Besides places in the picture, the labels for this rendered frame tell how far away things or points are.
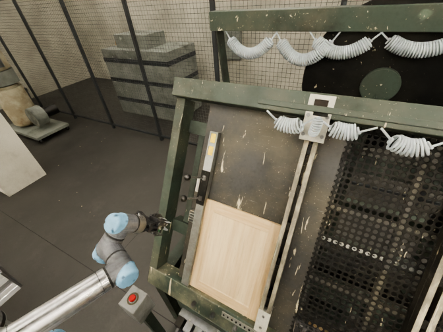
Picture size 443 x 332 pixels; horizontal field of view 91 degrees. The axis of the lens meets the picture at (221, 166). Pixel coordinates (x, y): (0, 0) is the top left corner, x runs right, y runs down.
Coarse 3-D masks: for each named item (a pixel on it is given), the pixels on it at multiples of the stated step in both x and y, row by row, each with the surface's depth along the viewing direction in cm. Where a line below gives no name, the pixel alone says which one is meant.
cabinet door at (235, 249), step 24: (216, 216) 124; (240, 216) 117; (216, 240) 125; (240, 240) 119; (264, 240) 113; (216, 264) 126; (240, 264) 120; (264, 264) 113; (216, 288) 127; (240, 288) 121; (240, 312) 121
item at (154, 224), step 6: (144, 216) 92; (150, 216) 99; (156, 216) 101; (150, 222) 93; (156, 222) 97; (162, 222) 98; (150, 228) 91; (156, 228) 94; (162, 228) 99; (156, 234) 95
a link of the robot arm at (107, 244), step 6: (102, 240) 80; (108, 240) 80; (114, 240) 80; (120, 240) 81; (96, 246) 81; (102, 246) 79; (108, 246) 79; (114, 246) 79; (120, 246) 80; (96, 252) 80; (102, 252) 78; (108, 252) 77; (96, 258) 79; (102, 258) 78
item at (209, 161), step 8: (216, 136) 118; (208, 144) 120; (216, 144) 119; (216, 152) 121; (208, 160) 121; (208, 168) 121; (208, 184) 123; (208, 192) 126; (200, 208) 125; (200, 216) 125; (192, 224) 128; (200, 224) 127; (192, 232) 129; (192, 240) 129; (192, 248) 129; (192, 256) 130; (192, 264) 132; (184, 272) 133; (184, 280) 134
